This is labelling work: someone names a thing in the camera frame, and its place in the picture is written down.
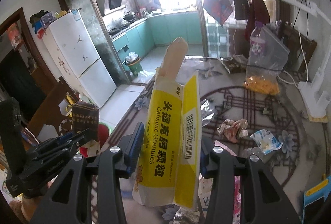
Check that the crumpled paper wrapper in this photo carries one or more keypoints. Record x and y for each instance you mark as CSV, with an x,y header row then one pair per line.
x,y
232,131

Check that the plastic bag of yellow snacks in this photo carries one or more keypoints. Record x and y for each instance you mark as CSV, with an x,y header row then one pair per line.
x,y
266,76

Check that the dark red cloth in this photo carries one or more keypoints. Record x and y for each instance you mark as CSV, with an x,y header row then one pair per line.
x,y
257,14

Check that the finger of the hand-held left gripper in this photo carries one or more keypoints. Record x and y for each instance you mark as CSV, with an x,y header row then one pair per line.
x,y
64,138

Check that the clear plastic bottle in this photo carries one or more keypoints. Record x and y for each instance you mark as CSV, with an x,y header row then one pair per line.
x,y
256,40

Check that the dark patterned box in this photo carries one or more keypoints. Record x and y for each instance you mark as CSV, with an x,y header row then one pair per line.
x,y
236,65

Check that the yellow medicine box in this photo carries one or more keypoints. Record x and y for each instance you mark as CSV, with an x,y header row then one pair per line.
x,y
165,120

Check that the table with floral cloth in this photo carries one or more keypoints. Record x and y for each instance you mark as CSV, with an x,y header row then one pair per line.
x,y
258,167

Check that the blue and white plastic wrapper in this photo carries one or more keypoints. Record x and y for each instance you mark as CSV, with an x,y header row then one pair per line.
x,y
267,141

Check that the dark wooden chair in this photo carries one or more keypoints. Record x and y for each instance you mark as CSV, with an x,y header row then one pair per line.
x,y
302,50

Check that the black handbag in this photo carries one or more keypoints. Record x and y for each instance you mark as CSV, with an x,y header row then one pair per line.
x,y
241,8

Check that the white desk lamp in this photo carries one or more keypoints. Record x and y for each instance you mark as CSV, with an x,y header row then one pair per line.
x,y
314,94

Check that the carved wooden chair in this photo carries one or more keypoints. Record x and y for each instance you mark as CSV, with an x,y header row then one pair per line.
x,y
49,110

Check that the red basin with green rim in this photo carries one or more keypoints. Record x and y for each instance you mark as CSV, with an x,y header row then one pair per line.
x,y
104,133

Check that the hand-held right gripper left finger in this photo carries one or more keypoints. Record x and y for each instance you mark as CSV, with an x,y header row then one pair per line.
x,y
135,142

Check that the black wok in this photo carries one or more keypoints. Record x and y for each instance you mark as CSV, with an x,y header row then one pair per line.
x,y
129,16

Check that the brown carton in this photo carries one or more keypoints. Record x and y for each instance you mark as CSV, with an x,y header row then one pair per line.
x,y
85,120

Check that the white refrigerator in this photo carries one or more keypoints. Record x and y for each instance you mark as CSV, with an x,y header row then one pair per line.
x,y
77,58

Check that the silver foil wrapper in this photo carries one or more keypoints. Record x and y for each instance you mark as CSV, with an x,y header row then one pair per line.
x,y
206,110

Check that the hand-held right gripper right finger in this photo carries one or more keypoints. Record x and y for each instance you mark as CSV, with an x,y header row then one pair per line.
x,y
219,159

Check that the green trash bin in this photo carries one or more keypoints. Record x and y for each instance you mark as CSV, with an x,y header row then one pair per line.
x,y
134,65

